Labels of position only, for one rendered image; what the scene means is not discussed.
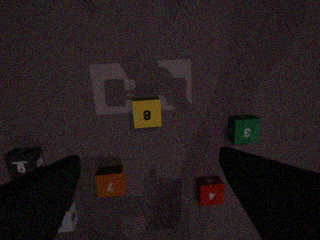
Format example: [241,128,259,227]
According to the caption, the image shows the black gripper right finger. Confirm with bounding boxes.
[219,147,320,240]

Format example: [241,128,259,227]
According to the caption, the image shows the orange block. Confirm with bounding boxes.
[95,165,126,198]

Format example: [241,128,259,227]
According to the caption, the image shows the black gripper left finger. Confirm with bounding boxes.
[0,155,81,240]

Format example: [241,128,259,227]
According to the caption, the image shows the green block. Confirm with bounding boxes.
[227,114,261,145]

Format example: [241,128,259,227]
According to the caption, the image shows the yellow block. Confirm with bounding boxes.
[132,97,162,128]

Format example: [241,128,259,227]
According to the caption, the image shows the red block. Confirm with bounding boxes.
[196,176,224,206]

